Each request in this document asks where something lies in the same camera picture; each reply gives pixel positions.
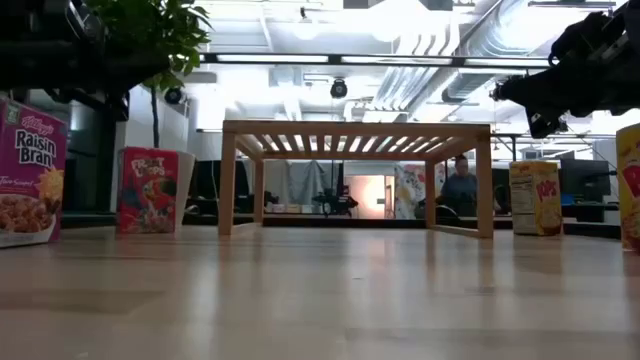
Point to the purple Raisin Bran cereal box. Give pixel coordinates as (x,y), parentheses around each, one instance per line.
(30,150)

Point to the black background robot device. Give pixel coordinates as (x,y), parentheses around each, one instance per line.
(335,202)

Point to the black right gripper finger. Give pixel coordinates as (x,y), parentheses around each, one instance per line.
(515,92)
(590,92)

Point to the white plant pot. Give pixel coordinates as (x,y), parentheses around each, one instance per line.
(186,185)

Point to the floral printed cloth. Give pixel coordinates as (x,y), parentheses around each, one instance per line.
(410,190)

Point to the person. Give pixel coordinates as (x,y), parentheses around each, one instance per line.
(460,190)

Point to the black computer monitor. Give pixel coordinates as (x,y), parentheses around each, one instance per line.
(585,177)

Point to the green leafy plant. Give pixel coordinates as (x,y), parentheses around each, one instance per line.
(175,25)

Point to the wooden slatted shelf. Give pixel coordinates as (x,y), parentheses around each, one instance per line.
(350,129)

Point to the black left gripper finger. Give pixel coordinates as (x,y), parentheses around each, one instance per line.
(115,57)
(130,79)

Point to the red Froot Loops cereal box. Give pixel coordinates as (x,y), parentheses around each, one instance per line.
(147,200)

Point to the grey hanging cloth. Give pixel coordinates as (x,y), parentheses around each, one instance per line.
(305,180)

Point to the blue desk object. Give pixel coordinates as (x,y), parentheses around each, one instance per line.
(567,199)

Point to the yellow Corn Pops cereal box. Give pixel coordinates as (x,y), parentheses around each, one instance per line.
(537,200)
(631,200)

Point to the black aluminium extrusion frame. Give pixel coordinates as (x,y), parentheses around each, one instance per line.
(300,222)

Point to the round black ceiling device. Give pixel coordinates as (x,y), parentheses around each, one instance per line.
(173,96)
(339,89)

